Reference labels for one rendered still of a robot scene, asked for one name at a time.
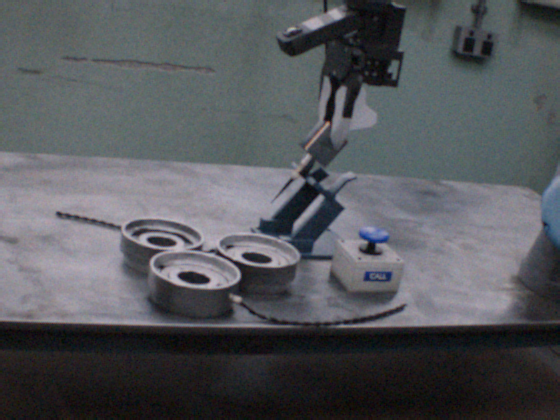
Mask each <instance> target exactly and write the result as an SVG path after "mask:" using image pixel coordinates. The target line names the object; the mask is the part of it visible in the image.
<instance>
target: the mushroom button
mask: <svg viewBox="0 0 560 420"><path fill-rule="evenodd" d="M359 237H360V238H361V239H363V240H365V241H367V242H368V245H367V248H368V249H370V250H376V247H377V244H385V243H388V242H389V238H390V237H389V234H388V233H387V232H386V231H384V229H382V228H380V227H376V226H364V228H362V229H361V230H360V231H359Z"/></svg>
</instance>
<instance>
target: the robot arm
mask: <svg viewBox="0 0 560 420"><path fill-rule="evenodd" d="M392 1H395V0H341V3H343V4H345V5H343V6H340V7H338V8H337V9H335V10H333V11H330V12H328V13H326V14H321V15H319V16H317V17H315V18H313V19H310V20H308V21H306V22H304V23H301V24H299V25H297V26H291V27H288V28H286V29H285V30H283V31H281V32H279V33H277V34H276V40H277V43H278V45H279V48H280V50H281V51H283V52H284V53H285V54H287V55H288V56H290V57H295V56H297V55H300V54H303V53H304V52H306V51H308V50H310V49H312V48H316V47H319V46H321V45H323V44H325V43H327V42H330V43H329V45H328V48H327V51H326V54H325V59H324V62H323V65H322V69H321V73H320V78H321V80H320V93H319V102H320V107H319V114H320V121H321V120H323V121H325V122H326V123H327V122H329V123H330V124H331V125H332V124H333V125H332V130H331V132H330V138H331V141H332V144H333V147H334V150H339V149H340V147H341V145H342V144H343V142H344V140H345V138H346V135H347V133H348V132H350V131H355V130H359V129H364V128H372V127H373V126H374V125H375V124H376V122H377V115H376V113H375V112H373V111H372V110H370V109H369V108H367V106H366V95H367V94H366V90H365V89H364V88H363V87H362V85H363V83H365V84H367V85H369V86H379V87H381V86H389V87H396V88H398V83H399V79H400V74H401V70H402V66H401V65H402V61H403V57H404V52H405V51H402V50H400V49H399V45H400V41H401V36H402V27H403V24H404V19H405V14H406V11H407V8H406V7H402V6H399V5H397V4H395V3H392ZM393 60H398V61H399V67H398V72H397V77H396V80H395V79H392V77H393V72H390V71H388V70H389V66H391V65H392V61H393ZM558 163H559V164H558V168H557V171H556V173H555V175H554V177H553V180H552V181H551V183H550V184H549V185H548V186H547V187H546V188H545V192H544V194H543V196H542V199H541V203H540V217H541V223H542V229H541V231H540V232H539V234H538V235H537V238H536V240H535V241H534V243H533V245H532V246H531V248H530V249H529V250H528V252H527V254H526V255H525V256H524V257H523V259H522V261H521V263H520V267H519V270H518V278H519V280H520V281H521V282H522V284H523V285H524V286H526V287H528V288H529V289H530V290H531V291H533V292H535V293H537V294H538V295H540V296H542V297H544V298H546V299H547V298H548V299H551V300H553V301H555V302H559V303H560V157H559V161H558Z"/></svg>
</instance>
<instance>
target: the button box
mask: <svg viewBox="0 0 560 420"><path fill-rule="evenodd" d="M367 245H368V242H367V241H349V240H336V242H335V247H334V252H333V257H332V262H331V266H330V271H331V272H332V274H333V275H334V276H335V277H336V278H337V279H338V280H339V282H340V283H341V284H342V285H343V286H344V287H345V288H346V290H347V291H348V292H349V293H383V294H397V293H398V289H399V285H400V281H401V276H402V272H403V268H404V264H405V263H404V262H403V261H402V260H401V259H400V258H399V257H398V256H397V255H396V254H395V253H394V252H393V250H392V249H391V248H389V247H388V246H387V245H386V244H377V247H376V250H370V249H368V248H367Z"/></svg>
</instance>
